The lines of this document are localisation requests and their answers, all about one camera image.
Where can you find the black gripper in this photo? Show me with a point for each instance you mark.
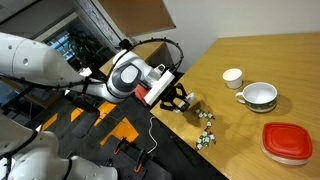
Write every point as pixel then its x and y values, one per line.
pixel 170 94

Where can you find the pile of candies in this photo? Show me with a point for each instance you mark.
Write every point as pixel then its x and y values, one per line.
pixel 207 136

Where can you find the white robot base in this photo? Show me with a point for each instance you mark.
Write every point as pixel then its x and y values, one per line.
pixel 33 155

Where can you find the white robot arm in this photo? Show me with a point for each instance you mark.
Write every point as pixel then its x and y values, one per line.
pixel 38 64

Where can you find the wooden side desk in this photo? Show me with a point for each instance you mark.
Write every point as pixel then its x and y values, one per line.
pixel 144 51

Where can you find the white paper cup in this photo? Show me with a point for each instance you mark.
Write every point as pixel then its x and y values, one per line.
pixel 233 78

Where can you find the black orange clamp tool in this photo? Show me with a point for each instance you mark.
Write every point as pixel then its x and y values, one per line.
pixel 130 162

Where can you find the white green ceramic mug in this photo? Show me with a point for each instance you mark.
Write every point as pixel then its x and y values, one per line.
pixel 260 97

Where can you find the cork bulletin board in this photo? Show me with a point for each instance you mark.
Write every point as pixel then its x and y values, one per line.
pixel 137 17

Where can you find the red lid plastic container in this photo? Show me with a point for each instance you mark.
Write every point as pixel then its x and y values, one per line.
pixel 286 143

